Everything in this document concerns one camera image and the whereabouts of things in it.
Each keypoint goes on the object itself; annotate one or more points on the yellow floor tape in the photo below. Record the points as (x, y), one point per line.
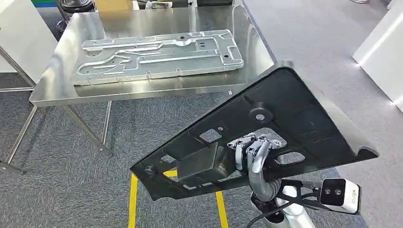
(133, 201)

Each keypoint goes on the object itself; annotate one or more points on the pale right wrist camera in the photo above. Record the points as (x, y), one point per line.
(341, 195)

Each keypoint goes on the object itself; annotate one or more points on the plain white board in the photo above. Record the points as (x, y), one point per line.
(382, 53)

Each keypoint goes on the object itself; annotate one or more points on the brown cardboard box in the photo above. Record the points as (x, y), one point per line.
(113, 4)

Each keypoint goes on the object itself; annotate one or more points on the black plastic plate with cutouts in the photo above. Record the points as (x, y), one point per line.
(296, 104)

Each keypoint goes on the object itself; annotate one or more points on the small silver metal object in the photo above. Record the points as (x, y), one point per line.
(158, 4)

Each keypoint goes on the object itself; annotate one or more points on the black chair base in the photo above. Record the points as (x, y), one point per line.
(75, 6)

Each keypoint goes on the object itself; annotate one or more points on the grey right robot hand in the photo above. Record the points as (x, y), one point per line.
(258, 170)

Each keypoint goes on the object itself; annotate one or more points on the stamped silver metal panel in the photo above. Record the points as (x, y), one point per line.
(163, 58)

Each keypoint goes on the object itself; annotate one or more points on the steel table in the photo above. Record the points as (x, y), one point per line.
(151, 19)

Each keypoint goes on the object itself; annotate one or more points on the white board with steel frame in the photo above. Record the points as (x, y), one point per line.
(22, 34)

